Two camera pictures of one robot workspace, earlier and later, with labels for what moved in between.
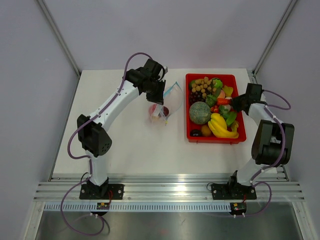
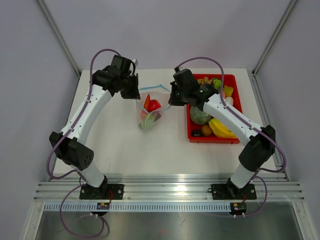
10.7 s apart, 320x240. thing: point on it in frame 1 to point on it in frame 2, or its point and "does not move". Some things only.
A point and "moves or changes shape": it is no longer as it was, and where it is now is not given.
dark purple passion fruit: [166, 111] to [157, 115]
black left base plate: [101, 191] does not move
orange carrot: [222, 101] moves or changes shape
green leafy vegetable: [230, 116] moves or changes shape
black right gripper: [235, 105] to [174, 101]
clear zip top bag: [173, 99] moves or changes shape
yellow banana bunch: [218, 127] does not move
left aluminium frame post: [60, 37] does not move
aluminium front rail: [166, 187] does not move
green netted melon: [199, 113] does not move
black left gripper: [158, 98] to [133, 94]
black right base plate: [232, 190] does not move
